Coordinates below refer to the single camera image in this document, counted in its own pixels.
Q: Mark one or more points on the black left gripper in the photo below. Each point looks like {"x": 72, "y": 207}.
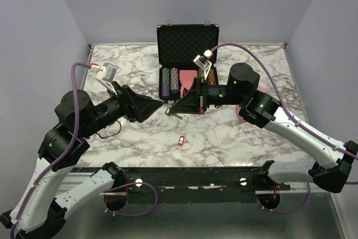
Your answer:
{"x": 135, "y": 106}

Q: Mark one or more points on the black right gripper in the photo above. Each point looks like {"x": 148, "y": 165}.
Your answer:
{"x": 192, "y": 102}

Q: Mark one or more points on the red key tag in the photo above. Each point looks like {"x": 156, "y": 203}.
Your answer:
{"x": 181, "y": 140}

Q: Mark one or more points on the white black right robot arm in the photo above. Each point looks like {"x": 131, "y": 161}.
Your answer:
{"x": 330, "y": 161}

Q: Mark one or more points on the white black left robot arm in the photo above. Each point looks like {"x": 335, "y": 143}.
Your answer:
{"x": 41, "y": 213}

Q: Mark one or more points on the red playing card deck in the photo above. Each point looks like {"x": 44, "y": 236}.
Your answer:
{"x": 186, "y": 78}

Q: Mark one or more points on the green chip stack right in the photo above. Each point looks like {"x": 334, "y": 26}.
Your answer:
{"x": 200, "y": 72}

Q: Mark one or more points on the orange blue chip stack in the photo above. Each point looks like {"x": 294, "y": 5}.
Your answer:
{"x": 174, "y": 84}

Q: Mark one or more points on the orange black chip stack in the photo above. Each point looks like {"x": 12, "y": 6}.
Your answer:
{"x": 211, "y": 79}

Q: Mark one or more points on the green blue chip stack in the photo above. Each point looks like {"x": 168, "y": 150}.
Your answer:
{"x": 165, "y": 82}

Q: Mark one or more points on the black poker chip case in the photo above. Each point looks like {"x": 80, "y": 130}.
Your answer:
{"x": 178, "y": 45}

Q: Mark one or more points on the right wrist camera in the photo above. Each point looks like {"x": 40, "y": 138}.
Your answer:
{"x": 203, "y": 62}

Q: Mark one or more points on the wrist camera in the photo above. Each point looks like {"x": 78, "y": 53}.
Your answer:
{"x": 203, "y": 62}
{"x": 104, "y": 74}

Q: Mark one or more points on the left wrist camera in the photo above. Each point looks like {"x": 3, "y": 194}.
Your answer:
{"x": 104, "y": 74}

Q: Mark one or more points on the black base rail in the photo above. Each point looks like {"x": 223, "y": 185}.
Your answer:
{"x": 196, "y": 184}

